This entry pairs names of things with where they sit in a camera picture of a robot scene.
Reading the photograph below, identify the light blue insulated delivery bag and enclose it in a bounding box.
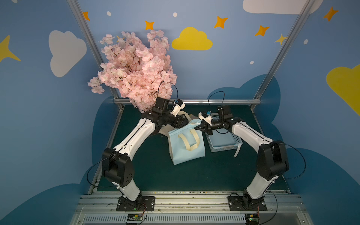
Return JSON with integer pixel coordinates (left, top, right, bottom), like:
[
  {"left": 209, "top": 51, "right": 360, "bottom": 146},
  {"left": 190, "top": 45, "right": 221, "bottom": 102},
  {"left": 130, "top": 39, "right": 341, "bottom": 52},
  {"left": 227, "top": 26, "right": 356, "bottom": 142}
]
[{"left": 159, "top": 111, "right": 205, "bottom": 165}]

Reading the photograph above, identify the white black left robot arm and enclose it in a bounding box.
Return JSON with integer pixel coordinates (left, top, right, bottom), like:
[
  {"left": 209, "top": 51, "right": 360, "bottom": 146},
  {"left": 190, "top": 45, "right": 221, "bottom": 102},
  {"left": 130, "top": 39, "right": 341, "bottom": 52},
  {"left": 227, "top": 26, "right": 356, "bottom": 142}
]
[{"left": 101, "top": 97, "right": 189, "bottom": 203}]

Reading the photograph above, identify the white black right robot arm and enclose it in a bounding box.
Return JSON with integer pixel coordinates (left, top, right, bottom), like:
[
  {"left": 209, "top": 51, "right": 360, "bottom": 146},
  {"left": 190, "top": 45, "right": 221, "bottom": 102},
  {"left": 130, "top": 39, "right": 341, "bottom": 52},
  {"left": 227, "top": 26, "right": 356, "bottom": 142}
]
[{"left": 195, "top": 106, "right": 290, "bottom": 203}]

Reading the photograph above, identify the light blue perforated basket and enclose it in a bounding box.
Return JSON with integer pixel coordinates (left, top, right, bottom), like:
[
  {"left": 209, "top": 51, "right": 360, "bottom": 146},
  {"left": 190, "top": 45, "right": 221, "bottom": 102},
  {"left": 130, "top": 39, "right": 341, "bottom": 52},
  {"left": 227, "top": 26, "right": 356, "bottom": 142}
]
[{"left": 205, "top": 115, "right": 243, "bottom": 157}]

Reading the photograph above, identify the aluminium rear crossbar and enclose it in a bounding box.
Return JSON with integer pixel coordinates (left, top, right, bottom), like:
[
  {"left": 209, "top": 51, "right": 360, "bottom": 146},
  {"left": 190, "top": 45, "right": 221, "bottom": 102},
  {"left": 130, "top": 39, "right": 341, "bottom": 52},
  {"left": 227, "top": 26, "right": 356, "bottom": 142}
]
[{"left": 113, "top": 98, "right": 262, "bottom": 106}]

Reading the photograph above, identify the pink cherry blossom tree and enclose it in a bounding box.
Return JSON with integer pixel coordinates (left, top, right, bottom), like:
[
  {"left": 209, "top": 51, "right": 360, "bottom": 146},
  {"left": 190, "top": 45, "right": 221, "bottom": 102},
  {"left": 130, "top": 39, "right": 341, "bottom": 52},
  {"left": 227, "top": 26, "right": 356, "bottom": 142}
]
[{"left": 88, "top": 30, "right": 177, "bottom": 111}]

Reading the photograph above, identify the right green circuit board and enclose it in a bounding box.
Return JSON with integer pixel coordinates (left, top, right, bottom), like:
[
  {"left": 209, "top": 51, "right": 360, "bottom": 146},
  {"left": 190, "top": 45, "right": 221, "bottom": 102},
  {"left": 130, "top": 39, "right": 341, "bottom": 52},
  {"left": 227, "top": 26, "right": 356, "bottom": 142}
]
[{"left": 245, "top": 214, "right": 260, "bottom": 225}]

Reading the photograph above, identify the green circuit board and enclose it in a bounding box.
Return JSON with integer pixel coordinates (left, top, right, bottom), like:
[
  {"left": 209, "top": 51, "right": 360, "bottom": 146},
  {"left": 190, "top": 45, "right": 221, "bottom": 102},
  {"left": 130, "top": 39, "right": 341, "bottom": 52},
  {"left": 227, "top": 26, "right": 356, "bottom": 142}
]
[
  {"left": 245, "top": 214, "right": 260, "bottom": 225},
  {"left": 126, "top": 214, "right": 144, "bottom": 223}
]

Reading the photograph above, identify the left green circuit board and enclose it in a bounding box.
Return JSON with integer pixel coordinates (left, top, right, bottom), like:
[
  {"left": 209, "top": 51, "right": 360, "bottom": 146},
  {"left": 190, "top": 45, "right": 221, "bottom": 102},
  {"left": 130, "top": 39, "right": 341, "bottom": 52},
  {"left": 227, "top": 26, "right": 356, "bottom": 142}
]
[{"left": 126, "top": 214, "right": 144, "bottom": 223}]

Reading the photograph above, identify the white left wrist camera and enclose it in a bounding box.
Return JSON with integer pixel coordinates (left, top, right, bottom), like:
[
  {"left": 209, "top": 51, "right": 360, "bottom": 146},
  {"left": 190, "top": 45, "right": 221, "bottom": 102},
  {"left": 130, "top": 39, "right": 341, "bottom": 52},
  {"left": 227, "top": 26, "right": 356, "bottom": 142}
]
[{"left": 170, "top": 99, "right": 186, "bottom": 116}]

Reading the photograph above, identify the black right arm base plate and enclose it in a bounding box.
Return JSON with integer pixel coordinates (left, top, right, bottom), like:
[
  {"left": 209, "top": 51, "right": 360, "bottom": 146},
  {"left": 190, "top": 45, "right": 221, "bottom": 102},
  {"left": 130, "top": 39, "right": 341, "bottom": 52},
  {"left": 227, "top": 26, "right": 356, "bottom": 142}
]
[{"left": 227, "top": 196, "right": 267, "bottom": 212}]

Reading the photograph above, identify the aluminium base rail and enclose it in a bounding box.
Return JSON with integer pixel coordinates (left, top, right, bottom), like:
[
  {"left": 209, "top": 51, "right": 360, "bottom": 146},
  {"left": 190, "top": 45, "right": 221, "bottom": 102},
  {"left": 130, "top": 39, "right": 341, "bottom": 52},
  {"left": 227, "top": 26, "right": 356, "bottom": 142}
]
[{"left": 70, "top": 191, "right": 313, "bottom": 225}]

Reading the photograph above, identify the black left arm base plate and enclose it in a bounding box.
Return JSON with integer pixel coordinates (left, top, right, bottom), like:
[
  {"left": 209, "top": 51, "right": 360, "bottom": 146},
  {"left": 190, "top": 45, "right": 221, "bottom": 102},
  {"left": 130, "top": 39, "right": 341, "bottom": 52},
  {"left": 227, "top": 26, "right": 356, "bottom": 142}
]
[{"left": 116, "top": 196, "right": 156, "bottom": 212}]

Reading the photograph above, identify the aluminium frame post left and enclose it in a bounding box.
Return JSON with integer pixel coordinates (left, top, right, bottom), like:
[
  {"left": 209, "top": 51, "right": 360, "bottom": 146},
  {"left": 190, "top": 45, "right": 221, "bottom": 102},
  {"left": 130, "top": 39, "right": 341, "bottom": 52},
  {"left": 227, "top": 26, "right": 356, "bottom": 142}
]
[{"left": 67, "top": 0, "right": 120, "bottom": 99}]

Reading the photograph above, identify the aluminium frame post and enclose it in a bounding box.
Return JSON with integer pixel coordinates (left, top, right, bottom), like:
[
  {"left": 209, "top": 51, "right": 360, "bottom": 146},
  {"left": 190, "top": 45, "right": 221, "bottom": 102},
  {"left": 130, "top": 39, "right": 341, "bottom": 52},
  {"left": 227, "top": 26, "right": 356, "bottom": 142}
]
[
  {"left": 254, "top": 0, "right": 316, "bottom": 104},
  {"left": 67, "top": 0, "right": 120, "bottom": 99}
]

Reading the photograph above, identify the aluminium frame post right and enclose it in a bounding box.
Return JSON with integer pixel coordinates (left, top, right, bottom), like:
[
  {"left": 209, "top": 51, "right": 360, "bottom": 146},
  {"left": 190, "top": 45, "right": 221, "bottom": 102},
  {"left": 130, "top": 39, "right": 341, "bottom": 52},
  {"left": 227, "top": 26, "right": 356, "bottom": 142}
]
[{"left": 254, "top": 0, "right": 316, "bottom": 104}]

